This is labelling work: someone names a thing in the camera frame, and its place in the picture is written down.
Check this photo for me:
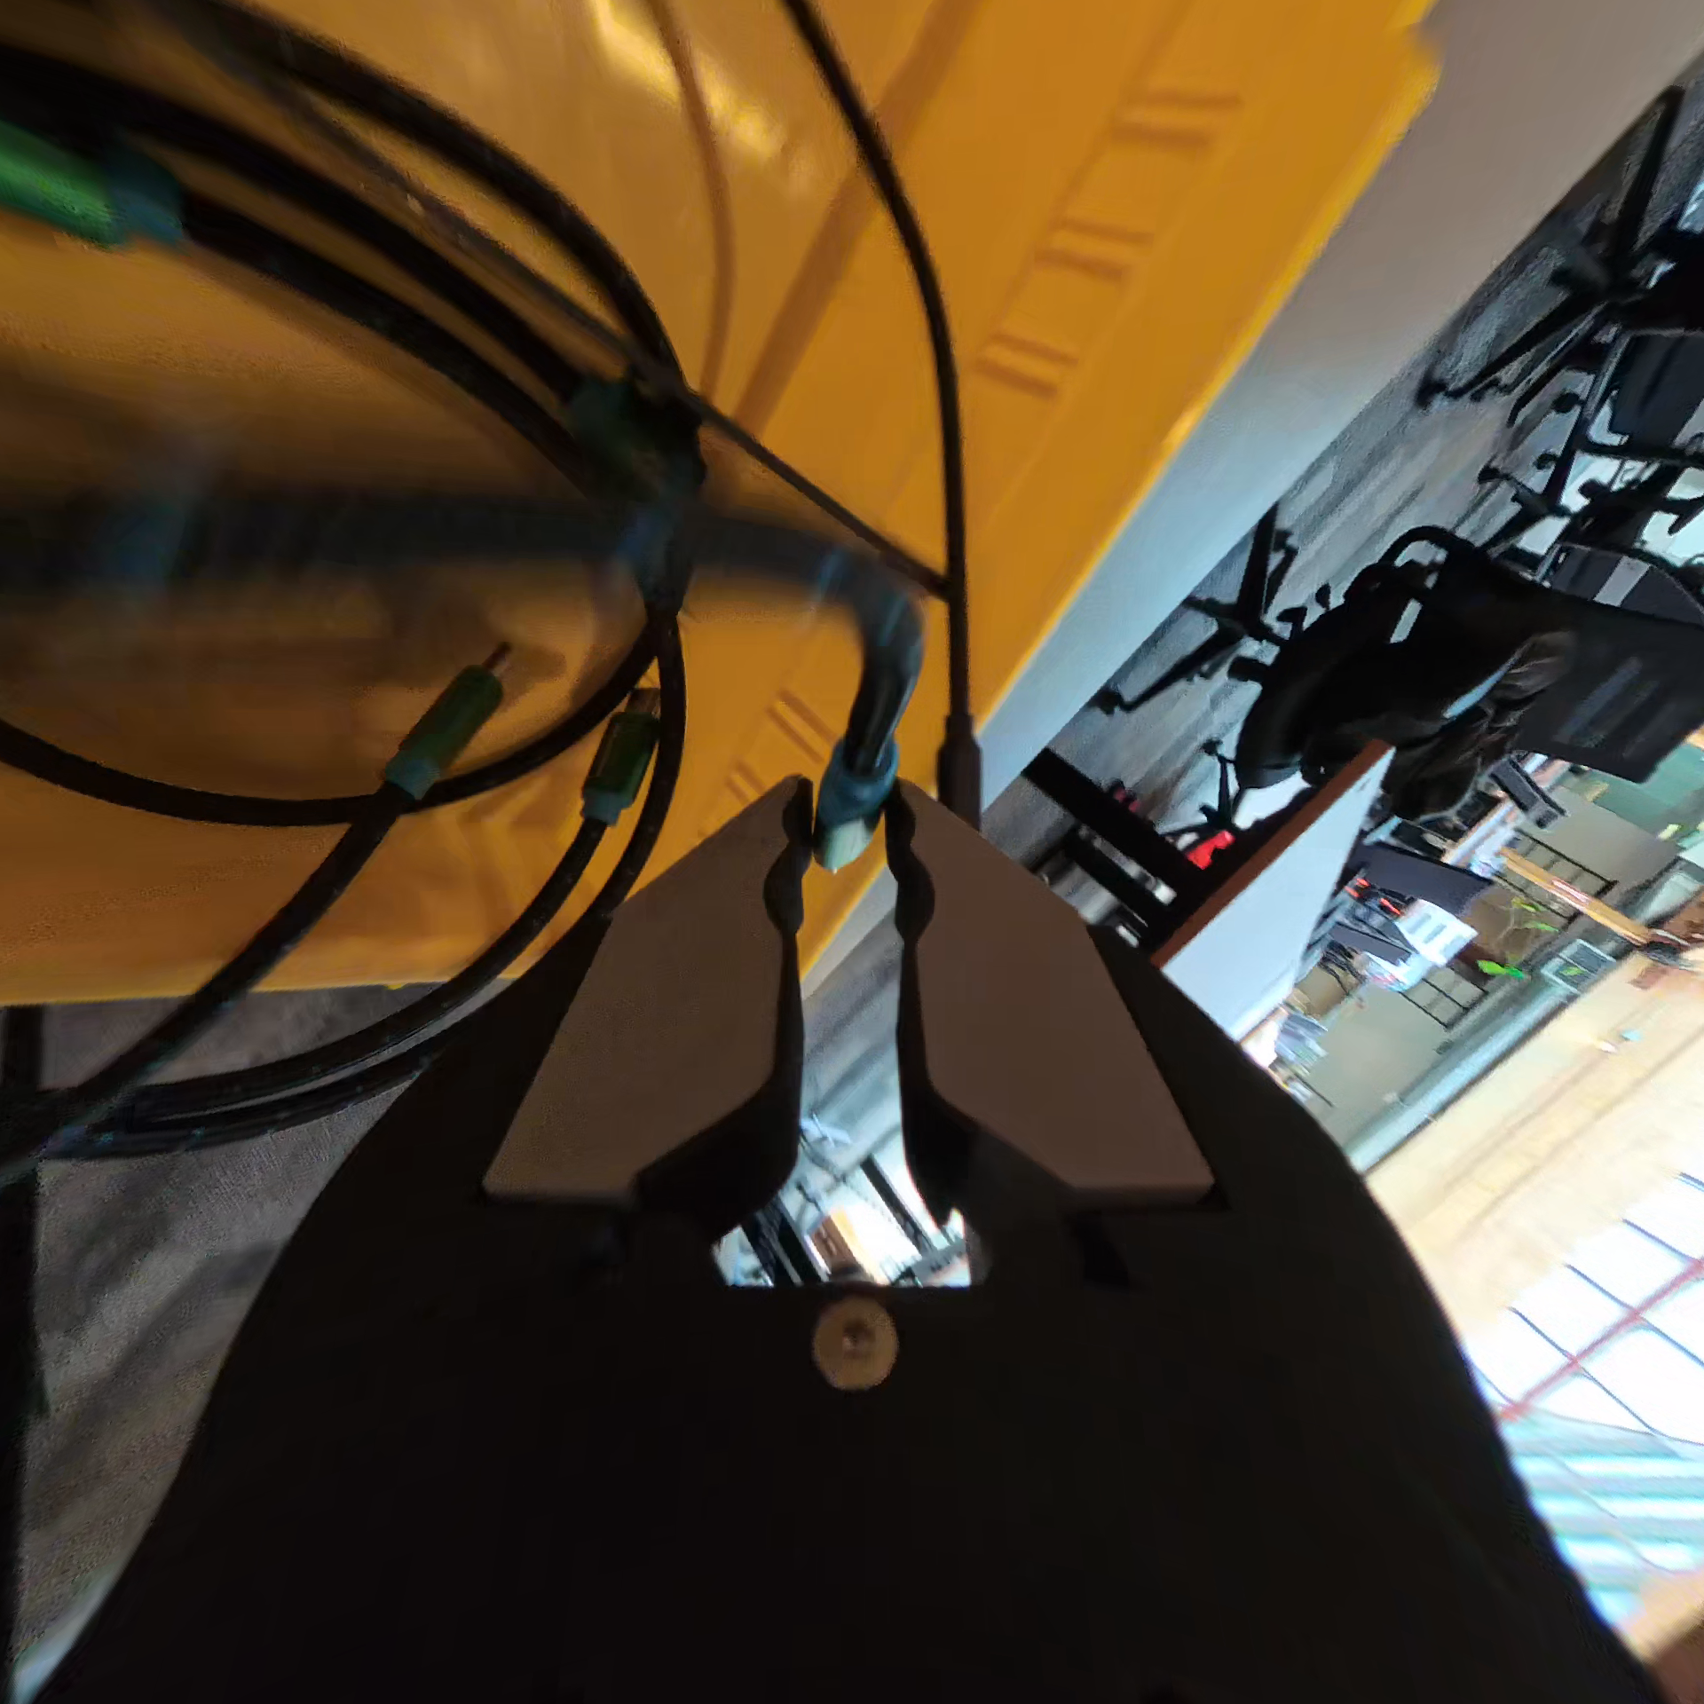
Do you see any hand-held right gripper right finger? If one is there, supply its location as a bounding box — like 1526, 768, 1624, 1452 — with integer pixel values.
885, 780, 1214, 1202

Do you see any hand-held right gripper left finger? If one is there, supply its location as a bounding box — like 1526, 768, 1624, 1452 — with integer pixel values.
483, 779, 814, 1206

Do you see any yellow plastic bin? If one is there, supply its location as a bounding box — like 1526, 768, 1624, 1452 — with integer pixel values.
0, 0, 1447, 1007

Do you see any wooden edged table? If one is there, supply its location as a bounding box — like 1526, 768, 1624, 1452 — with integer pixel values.
1151, 738, 1400, 1041

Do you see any row of black office chairs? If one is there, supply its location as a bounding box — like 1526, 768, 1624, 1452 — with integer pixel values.
1106, 79, 1704, 827

